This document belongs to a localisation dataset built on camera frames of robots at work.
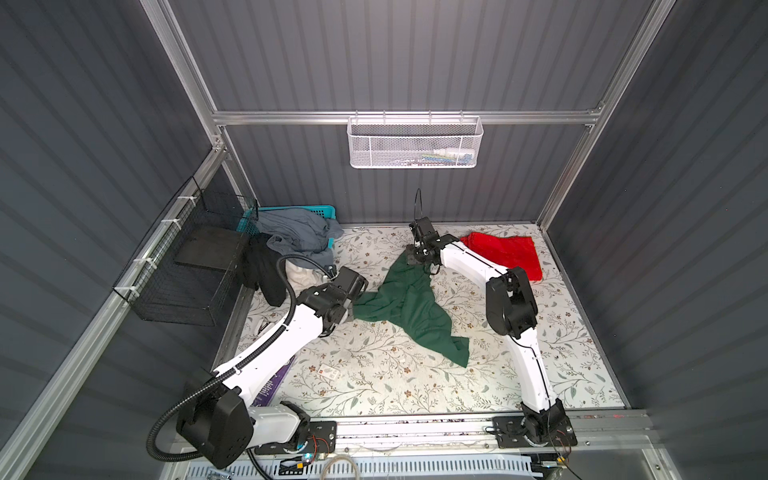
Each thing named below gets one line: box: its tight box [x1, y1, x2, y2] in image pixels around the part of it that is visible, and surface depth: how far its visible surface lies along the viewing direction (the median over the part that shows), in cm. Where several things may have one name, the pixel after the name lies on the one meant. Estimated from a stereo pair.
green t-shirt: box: [353, 246, 470, 367], surface depth 95 cm
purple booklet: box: [251, 355, 296, 407], surface depth 81 cm
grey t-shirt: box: [256, 208, 345, 267], surface depth 110 cm
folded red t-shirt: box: [459, 232, 543, 281], surface depth 112 cm
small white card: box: [318, 364, 339, 381], surface depth 84 cm
